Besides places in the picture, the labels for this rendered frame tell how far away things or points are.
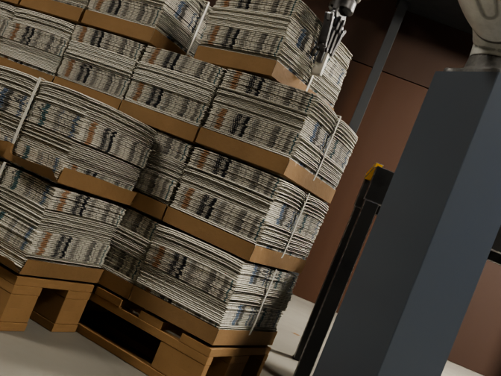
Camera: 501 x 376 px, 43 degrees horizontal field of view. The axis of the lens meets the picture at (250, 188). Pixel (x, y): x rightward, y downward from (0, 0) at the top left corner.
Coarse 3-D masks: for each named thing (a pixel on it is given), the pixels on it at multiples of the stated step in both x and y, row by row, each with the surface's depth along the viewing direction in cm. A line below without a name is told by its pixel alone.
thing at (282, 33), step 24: (240, 0) 183; (264, 0) 178; (288, 0) 174; (216, 24) 185; (240, 24) 180; (264, 24) 176; (288, 24) 171; (312, 24) 180; (240, 48) 178; (264, 48) 174; (288, 48) 173; (312, 48) 183
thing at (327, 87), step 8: (344, 48) 198; (336, 56) 195; (344, 56) 199; (352, 56) 202; (328, 64) 192; (336, 64) 196; (344, 64) 200; (328, 72) 193; (336, 72) 197; (344, 72) 201; (320, 80) 190; (328, 80) 194; (336, 80) 198; (312, 88) 189; (320, 88) 191; (328, 88) 195; (336, 88) 199; (320, 96) 193; (328, 96) 196; (336, 96) 201
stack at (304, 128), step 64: (64, 64) 201; (128, 64) 190; (192, 64) 180; (256, 128) 167; (320, 128) 171; (192, 192) 172; (256, 192) 163; (128, 256) 176; (192, 256) 167; (128, 320) 171; (256, 320) 176
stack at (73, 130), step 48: (0, 96) 168; (48, 96) 160; (48, 144) 157; (96, 144) 159; (144, 144) 175; (0, 192) 160; (48, 192) 153; (0, 240) 157; (48, 240) 156; (96, 240) 172; (0, 288) 153; (48, 288) 162
